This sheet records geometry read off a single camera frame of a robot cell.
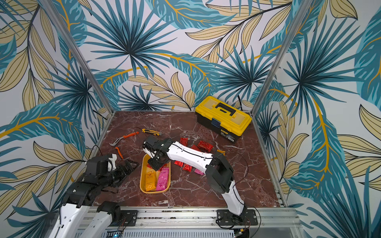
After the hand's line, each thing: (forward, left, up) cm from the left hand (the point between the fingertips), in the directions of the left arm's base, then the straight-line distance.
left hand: (134, 170), depth 72 cm
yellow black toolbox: (+36, -46, 0) cm, 58 cm away
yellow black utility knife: (+34, -1, -16) cm, 38 cm away
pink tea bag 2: (0, -12, -14) cm, 18 cm away
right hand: (+7, -8, -6) cm, 12 cm away
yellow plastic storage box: (+5, -1, -11) cm, 12 cm away
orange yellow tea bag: (+20, -48, -15) cm, 54 cm away
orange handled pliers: (+26, +24, -16) cm, 38 cm away
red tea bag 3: (+9, -25, -15) cm, 30 cm away
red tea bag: (+23, -36, -14) cm, 46 cm away
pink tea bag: (+6, -32, -16) cm, 36 cm away
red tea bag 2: (+4, -22, +2) cm, 22 cm away
